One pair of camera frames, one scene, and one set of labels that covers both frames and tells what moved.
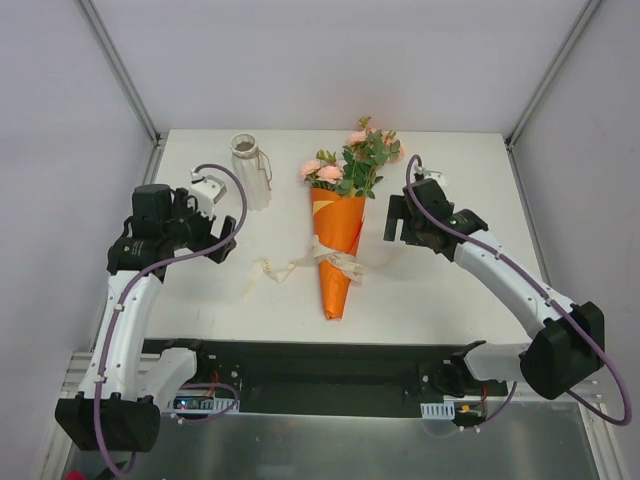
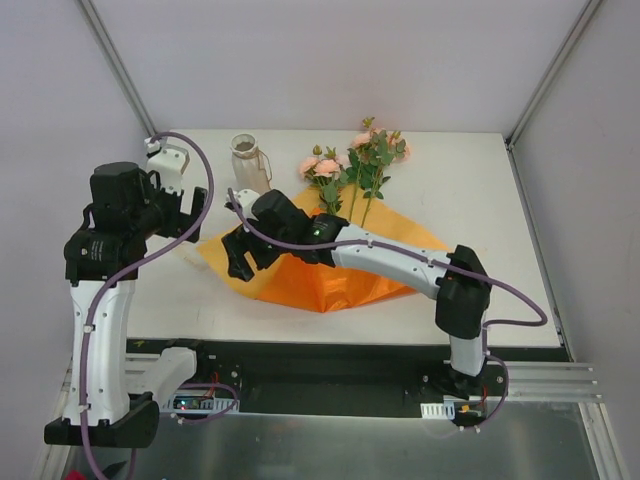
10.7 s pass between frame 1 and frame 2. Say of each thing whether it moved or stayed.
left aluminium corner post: stayed
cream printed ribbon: moved
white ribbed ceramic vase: stayed
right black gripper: moved
